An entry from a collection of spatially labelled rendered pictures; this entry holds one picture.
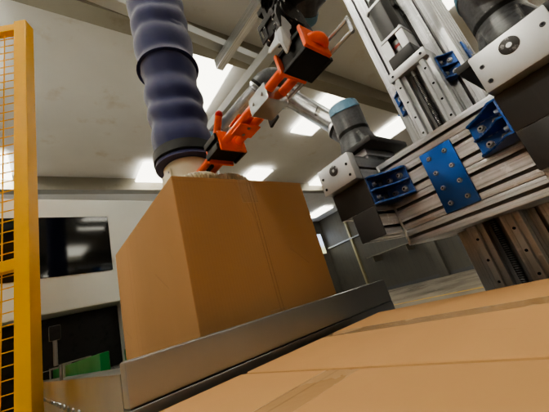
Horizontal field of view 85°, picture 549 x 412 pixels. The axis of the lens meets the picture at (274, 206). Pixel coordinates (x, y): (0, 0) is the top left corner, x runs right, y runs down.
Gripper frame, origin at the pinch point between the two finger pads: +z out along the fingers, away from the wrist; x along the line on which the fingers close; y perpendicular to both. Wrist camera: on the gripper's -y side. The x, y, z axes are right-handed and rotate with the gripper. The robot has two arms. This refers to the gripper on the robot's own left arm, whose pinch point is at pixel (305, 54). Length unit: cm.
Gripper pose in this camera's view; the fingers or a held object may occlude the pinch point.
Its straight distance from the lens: 69.3
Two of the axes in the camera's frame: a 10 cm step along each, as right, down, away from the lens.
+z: 2.7, 9.1, -3.1
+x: -7.7, 0.1, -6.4
